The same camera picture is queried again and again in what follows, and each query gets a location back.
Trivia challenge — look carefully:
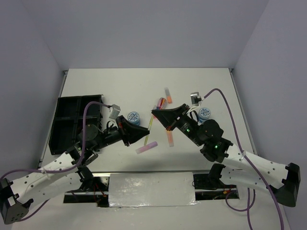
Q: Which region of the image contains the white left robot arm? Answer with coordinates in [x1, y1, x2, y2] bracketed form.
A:
[0, 115, 150, 225]

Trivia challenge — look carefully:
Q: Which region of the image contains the pink marker tube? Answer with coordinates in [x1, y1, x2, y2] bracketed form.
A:
[153, 97, 167, 110]

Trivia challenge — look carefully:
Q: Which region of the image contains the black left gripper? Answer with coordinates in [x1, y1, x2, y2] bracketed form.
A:
[92, 115, 150, 151]

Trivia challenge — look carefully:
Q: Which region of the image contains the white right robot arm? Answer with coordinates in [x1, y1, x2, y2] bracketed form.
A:
[152, 103, 300, 207]

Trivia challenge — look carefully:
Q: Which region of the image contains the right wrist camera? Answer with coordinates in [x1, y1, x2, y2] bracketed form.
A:
[189, 92, 203, 113]

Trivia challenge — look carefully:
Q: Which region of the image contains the thin yellow pen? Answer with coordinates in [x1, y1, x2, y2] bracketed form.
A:
[144, 115, 154, 146]

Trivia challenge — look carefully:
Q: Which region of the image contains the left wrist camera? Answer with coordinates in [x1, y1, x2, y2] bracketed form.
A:
[108, 104, 121, 120]

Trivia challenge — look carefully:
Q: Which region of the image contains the orange capped highlighter far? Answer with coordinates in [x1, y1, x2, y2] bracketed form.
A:
[165, 87, 172, 104]

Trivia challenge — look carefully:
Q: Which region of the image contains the purple highlighter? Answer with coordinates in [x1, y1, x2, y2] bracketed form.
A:
[136, 141, 158, 154]

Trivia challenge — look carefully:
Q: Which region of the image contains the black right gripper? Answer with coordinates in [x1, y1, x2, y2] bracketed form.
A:
[152, 103, 203, 146]

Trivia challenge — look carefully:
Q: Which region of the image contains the black compartment organizer tray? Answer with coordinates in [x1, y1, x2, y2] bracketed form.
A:
[48, 95, 102, 155]

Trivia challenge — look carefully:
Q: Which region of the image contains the yellow orange highlighter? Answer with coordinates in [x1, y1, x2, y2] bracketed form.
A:
[166, 130, 174, 147]

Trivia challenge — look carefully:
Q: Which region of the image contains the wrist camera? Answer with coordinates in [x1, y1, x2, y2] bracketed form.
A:
[189, 92, 203, 113]
[108, 104, 121, 120]

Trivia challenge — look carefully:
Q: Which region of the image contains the blue round tape container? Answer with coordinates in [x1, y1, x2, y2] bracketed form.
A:
[198, 107, 211, 124]
[127, 111, 140, 125]

